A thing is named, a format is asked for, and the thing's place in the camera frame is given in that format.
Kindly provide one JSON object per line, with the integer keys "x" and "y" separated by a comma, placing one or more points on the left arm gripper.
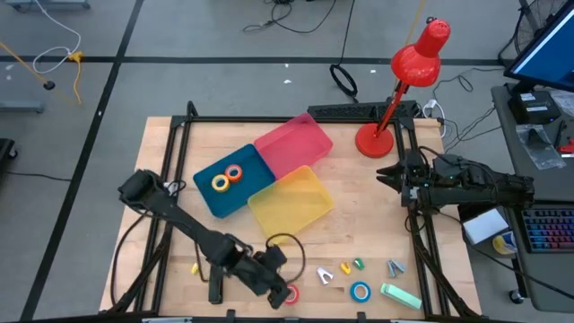
{"x": 264, "y": 269}

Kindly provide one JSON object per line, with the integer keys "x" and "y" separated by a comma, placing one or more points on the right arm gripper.
{"x": 414, "y": 184}

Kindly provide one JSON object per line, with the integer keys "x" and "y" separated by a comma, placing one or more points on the red tape roll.
{"x": 296, "y": 294}

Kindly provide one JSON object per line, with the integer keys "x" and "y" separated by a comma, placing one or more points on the black stapler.
{"x": 216, "y": 291}

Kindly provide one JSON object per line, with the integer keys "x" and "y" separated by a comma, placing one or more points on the blue tape roll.
{"x": 352, "y": 292}

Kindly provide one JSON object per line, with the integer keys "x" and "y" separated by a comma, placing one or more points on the blue-grey staple remover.
{"x": 392, "y": 268}

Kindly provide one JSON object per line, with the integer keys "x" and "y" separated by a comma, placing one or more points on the mint green stapler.
{"x": 401, "y": 297}

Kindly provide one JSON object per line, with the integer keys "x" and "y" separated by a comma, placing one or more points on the yellow tape roll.
{"x": 214, "y": 183}

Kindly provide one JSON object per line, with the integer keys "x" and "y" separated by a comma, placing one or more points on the orange tape roll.
{"x": 227, "y": 173}

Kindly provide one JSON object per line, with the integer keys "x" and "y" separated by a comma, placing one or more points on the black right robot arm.
{"x": 484, "y": 193}

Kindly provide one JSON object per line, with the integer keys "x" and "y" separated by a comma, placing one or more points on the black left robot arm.
{"x": 179, "y": 220}

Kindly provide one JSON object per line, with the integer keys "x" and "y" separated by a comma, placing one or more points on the lavender staple remover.
{"x": 322, "y": 273}

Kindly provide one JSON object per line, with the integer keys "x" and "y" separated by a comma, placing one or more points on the green staple remover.
{"x": 359, "y": 264}

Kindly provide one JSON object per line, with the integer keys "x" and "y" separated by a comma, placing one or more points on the red desk lamp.
{"x": 374, "y": 141}

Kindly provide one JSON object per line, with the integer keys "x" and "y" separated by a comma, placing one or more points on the black power strip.
{"x": 341, "y": 110}

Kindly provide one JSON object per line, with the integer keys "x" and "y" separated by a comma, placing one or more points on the yellow plastic tray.
{"x": 289, "y": 202}

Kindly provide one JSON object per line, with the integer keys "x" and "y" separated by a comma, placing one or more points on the white box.
{"x": 484, "y": 226}

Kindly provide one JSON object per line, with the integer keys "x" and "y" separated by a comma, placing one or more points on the blue plastic tray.
{"x": 244, "y": 197}

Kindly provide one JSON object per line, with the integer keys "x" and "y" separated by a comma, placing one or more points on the pink plastic tray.
{"x": 293, "y": 145}

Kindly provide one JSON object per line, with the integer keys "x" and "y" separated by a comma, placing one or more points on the yellow and blue roll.
{"x": 502, "y": 244}

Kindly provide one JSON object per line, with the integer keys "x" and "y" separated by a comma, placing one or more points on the clear plastic bag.
{"x": 538, "y": 148}

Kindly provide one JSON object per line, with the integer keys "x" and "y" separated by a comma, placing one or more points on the black mini computer box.
{"x": 533, "y": 107}

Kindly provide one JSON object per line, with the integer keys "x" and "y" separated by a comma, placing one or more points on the rainbow backlit keyboard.
{"x": 549, "y": 231}

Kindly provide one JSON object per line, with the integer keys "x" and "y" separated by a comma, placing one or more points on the black desk caster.
{"x": 515, "y": 296}

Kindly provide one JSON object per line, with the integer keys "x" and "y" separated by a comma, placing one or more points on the grey computer desk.
{"x": 538, "y": 269}

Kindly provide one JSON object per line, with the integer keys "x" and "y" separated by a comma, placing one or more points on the small red object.
{"x": 568, "y": 147}

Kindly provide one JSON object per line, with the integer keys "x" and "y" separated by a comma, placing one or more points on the computer monitor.
{"x": 547, "y": 58}

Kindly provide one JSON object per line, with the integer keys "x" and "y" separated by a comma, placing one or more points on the black floor fan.
{"x": 529, "y": 18}

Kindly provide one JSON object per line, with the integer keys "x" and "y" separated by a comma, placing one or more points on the black cart caster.
{"x": 5, "y": 152}

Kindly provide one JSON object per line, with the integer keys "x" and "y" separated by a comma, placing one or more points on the grey metal cart base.
{"x": 22, "y": 107}
{"x": 45, "y": 4}

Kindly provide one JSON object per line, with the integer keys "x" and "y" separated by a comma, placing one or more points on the black aluminium table frame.
{"x": 224, "y": 119}

